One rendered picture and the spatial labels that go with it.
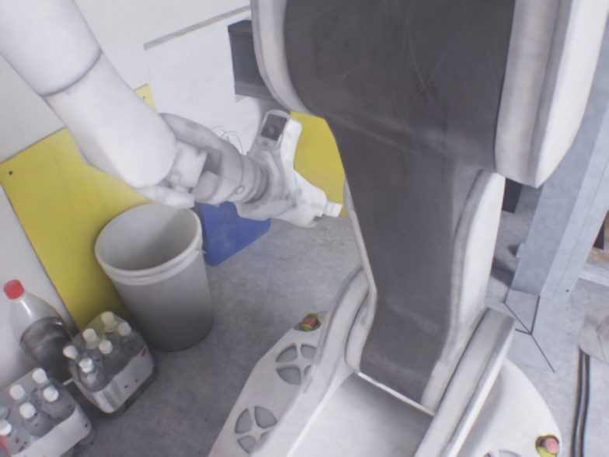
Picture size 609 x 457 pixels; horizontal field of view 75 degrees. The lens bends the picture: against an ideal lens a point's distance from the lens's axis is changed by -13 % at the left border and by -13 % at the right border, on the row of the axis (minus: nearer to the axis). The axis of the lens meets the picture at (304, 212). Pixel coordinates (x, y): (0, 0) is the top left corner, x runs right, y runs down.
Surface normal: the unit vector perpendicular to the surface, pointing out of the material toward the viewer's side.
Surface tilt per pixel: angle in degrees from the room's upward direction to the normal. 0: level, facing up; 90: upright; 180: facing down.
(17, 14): 101
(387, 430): 9
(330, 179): 90
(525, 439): 0
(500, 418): 0
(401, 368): 71
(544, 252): 90
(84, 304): 87
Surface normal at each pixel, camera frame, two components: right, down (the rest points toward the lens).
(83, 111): 0.26, 0.56
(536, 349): -0.13, -0.69
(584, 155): -0.60, 0.50
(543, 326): 0.11, -0.73
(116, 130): 0.73, 0.25
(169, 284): 0.56, 0.53
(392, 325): -0.59, 0.29
